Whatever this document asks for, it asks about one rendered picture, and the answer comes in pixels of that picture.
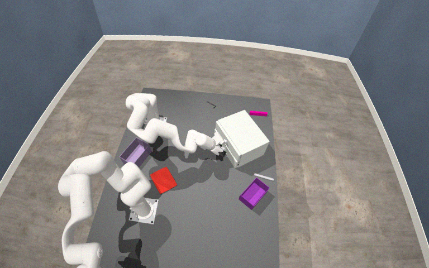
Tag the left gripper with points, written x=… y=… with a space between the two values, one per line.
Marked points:
x=218 y=150

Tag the magenta flat bar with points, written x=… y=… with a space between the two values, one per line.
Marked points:
x=258 y=113

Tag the white cabinet with drawer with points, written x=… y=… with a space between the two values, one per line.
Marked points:
x=245 y=141

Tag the purple open-top box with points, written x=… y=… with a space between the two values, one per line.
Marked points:
x=253 y=193
x=136 y=152

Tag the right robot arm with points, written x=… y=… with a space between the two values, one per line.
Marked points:
x=128 y=179

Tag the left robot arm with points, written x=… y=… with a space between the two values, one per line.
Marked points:
x=141 y=103

